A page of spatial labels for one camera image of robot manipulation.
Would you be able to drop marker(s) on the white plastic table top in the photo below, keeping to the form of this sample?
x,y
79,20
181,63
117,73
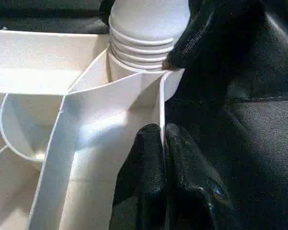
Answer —
x,y
38,52

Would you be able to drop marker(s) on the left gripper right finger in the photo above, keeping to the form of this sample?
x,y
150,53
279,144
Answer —
x,y
189,182

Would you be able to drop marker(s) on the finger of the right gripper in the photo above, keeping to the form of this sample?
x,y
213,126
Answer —
x,y
105,12
194,43

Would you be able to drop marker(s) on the white plastic table leg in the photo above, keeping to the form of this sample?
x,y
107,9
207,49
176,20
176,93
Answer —
x,y
146,24

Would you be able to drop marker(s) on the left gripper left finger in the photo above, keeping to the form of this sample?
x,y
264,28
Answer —
x,y
144,172

